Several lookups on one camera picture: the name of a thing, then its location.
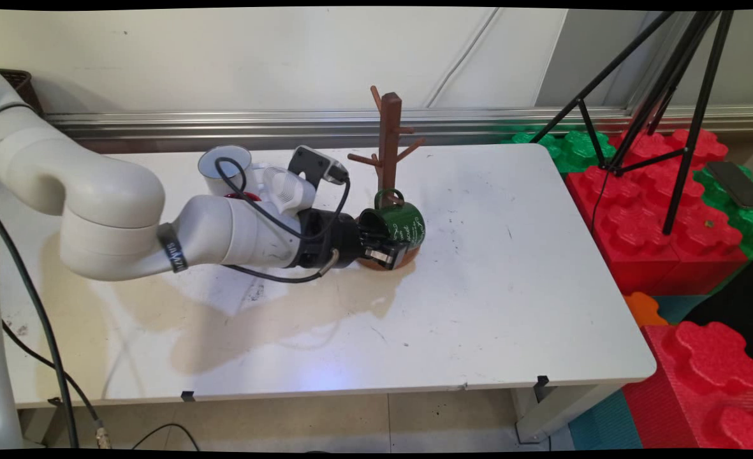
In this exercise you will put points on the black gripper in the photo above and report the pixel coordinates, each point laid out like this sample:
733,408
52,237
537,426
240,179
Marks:
328,239

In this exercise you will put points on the dark green printed mug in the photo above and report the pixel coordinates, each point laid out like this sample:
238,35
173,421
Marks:
405,223

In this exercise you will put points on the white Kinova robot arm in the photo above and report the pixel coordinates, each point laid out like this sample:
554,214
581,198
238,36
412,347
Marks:
108,217

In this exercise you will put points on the brown wooden mug tree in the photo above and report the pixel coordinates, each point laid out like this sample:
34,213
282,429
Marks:
389,140

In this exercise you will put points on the red mug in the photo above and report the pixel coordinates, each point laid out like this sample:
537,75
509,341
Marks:
243,196

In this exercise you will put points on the white enamel mug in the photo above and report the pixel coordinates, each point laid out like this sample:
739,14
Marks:
223,167

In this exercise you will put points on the green foam block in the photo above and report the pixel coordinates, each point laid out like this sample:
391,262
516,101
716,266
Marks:
749,229
574,150

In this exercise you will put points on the black table edge clip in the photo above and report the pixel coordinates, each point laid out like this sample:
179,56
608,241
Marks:
189,396
54,401
542,381

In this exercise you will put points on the large red foam block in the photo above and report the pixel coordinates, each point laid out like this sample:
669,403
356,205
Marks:
644,223

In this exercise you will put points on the orange foam piece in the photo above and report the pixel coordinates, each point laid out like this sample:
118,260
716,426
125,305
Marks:
644,309

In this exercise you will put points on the teal foam mat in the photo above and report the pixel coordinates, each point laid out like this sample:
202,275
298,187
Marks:
606,424

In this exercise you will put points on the black tripod stand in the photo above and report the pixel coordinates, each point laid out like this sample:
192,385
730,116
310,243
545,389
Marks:
688,115

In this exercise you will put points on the red foam block with studs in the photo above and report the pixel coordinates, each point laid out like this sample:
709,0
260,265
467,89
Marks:
708,376

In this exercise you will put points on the black smartphone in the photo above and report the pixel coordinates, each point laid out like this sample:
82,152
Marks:
736,185

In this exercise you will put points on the dark brown basket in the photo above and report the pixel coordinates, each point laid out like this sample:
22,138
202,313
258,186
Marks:
22,86

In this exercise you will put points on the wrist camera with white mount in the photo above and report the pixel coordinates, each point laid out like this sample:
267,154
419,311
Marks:
309,169

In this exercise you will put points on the aluminium wall rail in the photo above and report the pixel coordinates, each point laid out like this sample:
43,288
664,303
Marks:
465,124

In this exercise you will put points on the white table leg frame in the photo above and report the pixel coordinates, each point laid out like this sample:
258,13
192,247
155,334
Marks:
561,411

